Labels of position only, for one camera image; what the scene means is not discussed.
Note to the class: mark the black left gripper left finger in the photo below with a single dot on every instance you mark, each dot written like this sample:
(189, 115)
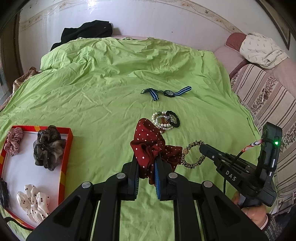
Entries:
(91, 211)

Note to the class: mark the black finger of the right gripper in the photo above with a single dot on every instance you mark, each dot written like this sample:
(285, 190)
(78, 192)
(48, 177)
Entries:
(210, 152)

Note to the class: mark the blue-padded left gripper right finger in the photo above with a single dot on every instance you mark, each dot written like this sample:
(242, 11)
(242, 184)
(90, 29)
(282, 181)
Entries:
(201, 210)

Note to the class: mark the red white polka-dot scrunchie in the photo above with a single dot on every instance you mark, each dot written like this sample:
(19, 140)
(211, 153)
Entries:
(147, 144)

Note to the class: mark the person's right hand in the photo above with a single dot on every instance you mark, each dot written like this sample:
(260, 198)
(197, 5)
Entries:
(257, 214)

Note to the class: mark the white black-dotted scrunchie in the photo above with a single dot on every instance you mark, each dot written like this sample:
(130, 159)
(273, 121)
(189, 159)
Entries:
(34, 203)

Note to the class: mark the red shallow cardboard box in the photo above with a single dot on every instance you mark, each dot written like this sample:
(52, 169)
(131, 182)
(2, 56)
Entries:
(20, 169)

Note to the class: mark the dark brown sheer scrunchie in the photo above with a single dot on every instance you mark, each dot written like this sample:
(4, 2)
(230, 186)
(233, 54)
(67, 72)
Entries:
(49, 148)

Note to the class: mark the black hair clip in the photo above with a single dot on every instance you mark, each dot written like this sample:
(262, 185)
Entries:
(4, 194)

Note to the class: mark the striped floral sofa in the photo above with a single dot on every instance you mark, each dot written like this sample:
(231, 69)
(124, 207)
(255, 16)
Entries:
(269, 94)

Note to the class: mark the red white checkered scrunchie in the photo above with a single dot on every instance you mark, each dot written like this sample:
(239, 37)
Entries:
(13, 139)

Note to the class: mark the white patterned cloth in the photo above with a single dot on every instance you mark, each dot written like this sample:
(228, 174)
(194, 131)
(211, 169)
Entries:
(261, 50)

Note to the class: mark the green bed sheet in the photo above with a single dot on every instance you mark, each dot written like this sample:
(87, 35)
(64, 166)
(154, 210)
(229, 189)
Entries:
(93, 87)

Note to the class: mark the brown knitted blanket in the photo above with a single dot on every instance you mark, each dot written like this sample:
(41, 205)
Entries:
(17, 84)

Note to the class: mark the black garment on bed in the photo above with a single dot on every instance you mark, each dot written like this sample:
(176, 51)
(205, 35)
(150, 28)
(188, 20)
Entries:
(94, 29)

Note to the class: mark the black camera box green light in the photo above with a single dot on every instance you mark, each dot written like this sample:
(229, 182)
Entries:
(270, 147)

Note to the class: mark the blue striped strap wristwatch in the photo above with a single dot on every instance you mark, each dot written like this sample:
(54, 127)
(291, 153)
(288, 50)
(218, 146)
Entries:
(168, 93)

